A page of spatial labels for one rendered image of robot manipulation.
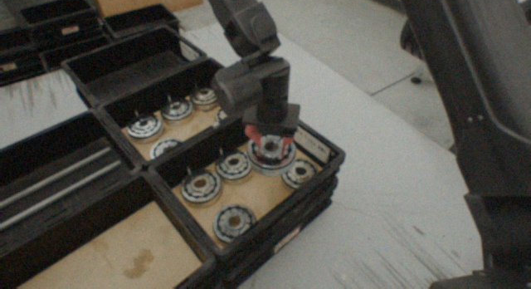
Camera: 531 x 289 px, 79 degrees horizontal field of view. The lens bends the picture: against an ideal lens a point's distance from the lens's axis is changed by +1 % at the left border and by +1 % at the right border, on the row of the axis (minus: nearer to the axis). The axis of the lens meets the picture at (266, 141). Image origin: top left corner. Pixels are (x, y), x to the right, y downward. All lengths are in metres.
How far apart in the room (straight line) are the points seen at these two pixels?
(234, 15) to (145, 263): 0.56
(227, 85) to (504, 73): 0.35
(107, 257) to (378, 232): 0.70
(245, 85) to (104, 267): 0.53
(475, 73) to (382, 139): 0.99
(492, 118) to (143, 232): 0.74
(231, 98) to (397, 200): 0.71
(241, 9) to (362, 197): 0.70
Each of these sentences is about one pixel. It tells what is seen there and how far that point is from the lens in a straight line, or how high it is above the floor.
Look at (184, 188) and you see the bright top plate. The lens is 0.84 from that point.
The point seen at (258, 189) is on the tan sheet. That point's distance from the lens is 0.85.
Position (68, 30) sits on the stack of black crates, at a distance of 2.50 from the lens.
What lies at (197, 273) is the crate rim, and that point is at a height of 0.93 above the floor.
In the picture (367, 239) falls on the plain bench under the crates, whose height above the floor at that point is 0.70.
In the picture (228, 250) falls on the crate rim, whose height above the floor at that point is 0.93.
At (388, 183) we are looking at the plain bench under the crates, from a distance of 1.10.
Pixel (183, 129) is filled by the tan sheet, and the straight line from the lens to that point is 1.03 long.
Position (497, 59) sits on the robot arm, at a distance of 0.24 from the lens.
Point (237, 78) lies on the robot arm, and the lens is 0.50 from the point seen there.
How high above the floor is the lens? 1.53
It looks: 47 degrees down
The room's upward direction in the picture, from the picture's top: straight up
